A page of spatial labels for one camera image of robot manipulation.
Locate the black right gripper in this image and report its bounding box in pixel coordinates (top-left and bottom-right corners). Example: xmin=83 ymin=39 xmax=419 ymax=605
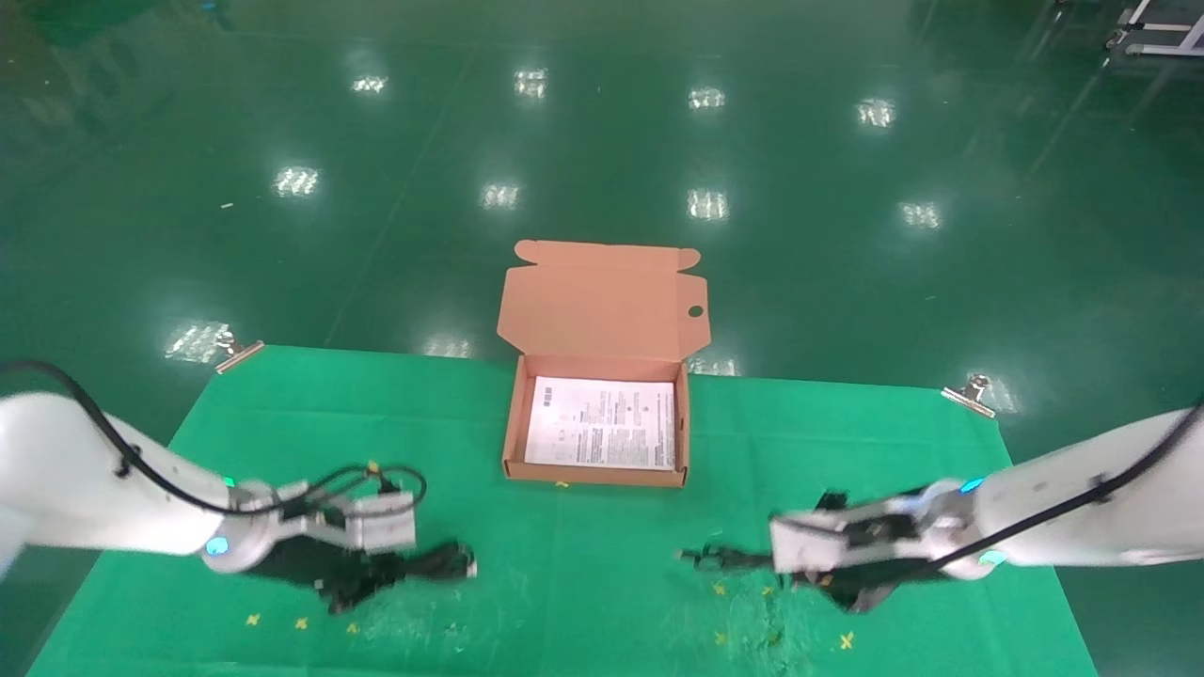
xmin=793 ymin=488 xmax=942 ymax=612

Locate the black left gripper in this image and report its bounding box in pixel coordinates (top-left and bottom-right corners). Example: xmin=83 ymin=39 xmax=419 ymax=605
xmin=259 ymin=534 xmax=445 ymax=614

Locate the black data cable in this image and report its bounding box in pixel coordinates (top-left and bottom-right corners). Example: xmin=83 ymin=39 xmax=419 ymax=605
xmin=404 ymin=541 xmax=479 ymax=581

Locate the open orange cardboard box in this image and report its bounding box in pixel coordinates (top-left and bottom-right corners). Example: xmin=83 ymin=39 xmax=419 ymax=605
xmin=498 ymin=240 xmax=711 ymax=488

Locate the green table cloth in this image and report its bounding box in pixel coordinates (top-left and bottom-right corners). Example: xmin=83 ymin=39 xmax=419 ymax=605
xmin=26 ymin=345 xmax=1099 ymax=677

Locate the metal binder clip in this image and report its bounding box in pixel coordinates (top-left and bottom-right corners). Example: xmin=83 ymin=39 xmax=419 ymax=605
xmin=214 ymin=328 xmax=267 ymax=375
xmin=942 ymin=374 xmax=999 ymax=419

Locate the white printed instruction leaflet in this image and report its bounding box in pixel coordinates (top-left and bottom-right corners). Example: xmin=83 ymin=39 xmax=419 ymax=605
xmin=524 ymin=376 xmax=678 ymax=471

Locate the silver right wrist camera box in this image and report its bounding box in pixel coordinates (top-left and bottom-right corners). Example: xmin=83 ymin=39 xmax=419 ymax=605
xmin=768 ymin=496 xmax=934 ymax=574

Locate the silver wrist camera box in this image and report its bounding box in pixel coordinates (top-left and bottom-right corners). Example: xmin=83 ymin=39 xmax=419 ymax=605
xmin=768 ymin=496 xmax=934 ymax=574
xmin=342 ymin=491 xmax=419 ymax=552

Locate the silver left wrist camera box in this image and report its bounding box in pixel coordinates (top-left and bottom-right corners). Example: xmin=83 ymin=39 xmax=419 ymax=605
xmin=342 ymin=491 xmax=419 ymax=552

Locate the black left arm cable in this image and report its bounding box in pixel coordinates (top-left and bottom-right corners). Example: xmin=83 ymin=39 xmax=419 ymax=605
xmin=0 ymin=360 xmax=428 ymax=520

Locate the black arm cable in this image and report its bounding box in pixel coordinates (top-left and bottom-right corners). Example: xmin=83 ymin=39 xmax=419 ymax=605
xmin=884 ymin=402 xmax=1204 ymax=576
xmin=0 ymin=360 xmax=428 ymax=520

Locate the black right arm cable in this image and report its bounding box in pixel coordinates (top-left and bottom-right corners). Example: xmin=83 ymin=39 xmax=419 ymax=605
xmin=884 ymin=402 xmax=1204 ymax=576

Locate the white metal frame trolley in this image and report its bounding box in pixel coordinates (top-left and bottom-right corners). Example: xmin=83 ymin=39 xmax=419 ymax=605
xmin=1108 ymin=0 xmax=1204 ymax=59

